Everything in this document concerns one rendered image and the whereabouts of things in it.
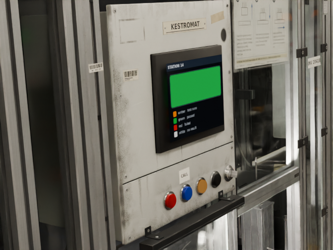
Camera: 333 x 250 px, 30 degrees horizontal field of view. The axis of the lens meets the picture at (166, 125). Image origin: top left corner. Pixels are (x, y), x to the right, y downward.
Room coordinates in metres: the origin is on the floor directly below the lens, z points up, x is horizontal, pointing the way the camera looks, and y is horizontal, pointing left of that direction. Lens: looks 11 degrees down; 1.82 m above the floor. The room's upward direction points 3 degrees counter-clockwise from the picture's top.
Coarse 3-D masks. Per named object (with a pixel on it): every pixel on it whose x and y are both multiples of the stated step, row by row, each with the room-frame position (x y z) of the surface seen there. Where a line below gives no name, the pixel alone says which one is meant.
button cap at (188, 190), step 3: (186, 189) 1.29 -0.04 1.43; (189, 189) 1.30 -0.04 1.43; (183, 192) 1.29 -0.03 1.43; (186, 192) 1.29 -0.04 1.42; (189, 192) 1.30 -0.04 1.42; (183, 195) 1.29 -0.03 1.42; (186, 195) 1.29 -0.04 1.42; (189, 195) 1.30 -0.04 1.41; (186, 198) 1.29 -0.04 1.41; (189, 198) 1.30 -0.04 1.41
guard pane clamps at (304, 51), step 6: (300, 48) 1.80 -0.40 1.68; (306, 48) 1.83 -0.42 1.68; (324, 48) 1.94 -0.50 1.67; (300, 54) 1.80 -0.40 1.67; (306, 54) 1.83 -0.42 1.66; (324, 132) 1.94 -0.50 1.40; (306, 138) 1.83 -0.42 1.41; (300, 144) 1.80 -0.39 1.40; (306, 144) 1.83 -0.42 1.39; (324, 210) 1.94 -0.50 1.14
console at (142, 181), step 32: (224, 0) 1.46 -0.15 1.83; (128, 32) 1.18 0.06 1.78; (160, 32) 1.26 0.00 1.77; (192, 32) 1.35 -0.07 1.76; (224, 32) 1.46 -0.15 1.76; (128, 64) 1.18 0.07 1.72; (160, 64) 1.24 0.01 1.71; (224, 64) 1.45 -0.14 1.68; (128, 96) 1.17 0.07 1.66; (160, 96) 1.23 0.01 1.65; (224, 96) 1.45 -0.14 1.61; (128, 128) 1.17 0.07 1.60; (160, 128) 1.23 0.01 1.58; (224, 128) 1.45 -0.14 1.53; (128, 160) 1.16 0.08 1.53; (160, 160) 1.24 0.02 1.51; (192, 160) 1.33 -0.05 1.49; (224, 160) 1.44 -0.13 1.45; (128, 192) 1.16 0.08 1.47; (160, 192) 1.24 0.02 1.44; (192, 192) 1.33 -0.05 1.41; (224, 192) 1.44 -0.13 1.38; (128, 224) 1.15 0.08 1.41; (160, 224) 1.23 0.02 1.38
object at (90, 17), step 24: (96, 0) 1.13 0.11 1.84; (96, 24) 1.13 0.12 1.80; (96, 48) 1.12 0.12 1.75; (96, 72) 1.13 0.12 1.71; (96, 96) 1.12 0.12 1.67; (96, 120) 1.11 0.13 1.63; (96, 144) 1.11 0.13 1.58; (96, 168) 1.11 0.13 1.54; (96, 192) 1.10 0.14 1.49; (240, 216) 2.05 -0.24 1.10; (264, 216) 1.96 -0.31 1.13; (240, 240) 2.03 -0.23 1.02; (264, 240) 1.96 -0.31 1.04
